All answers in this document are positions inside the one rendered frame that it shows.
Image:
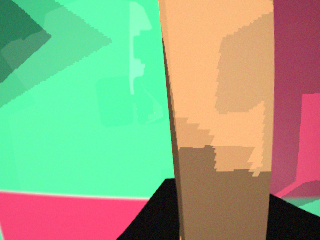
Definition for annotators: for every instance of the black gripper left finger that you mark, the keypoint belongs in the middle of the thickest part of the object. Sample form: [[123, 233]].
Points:
[[159, 219]]

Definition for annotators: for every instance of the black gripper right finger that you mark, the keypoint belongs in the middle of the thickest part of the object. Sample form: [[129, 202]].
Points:
[[287, 222]]

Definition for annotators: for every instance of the long wooden rail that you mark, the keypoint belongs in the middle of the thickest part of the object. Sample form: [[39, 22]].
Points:
[[219, 60]]

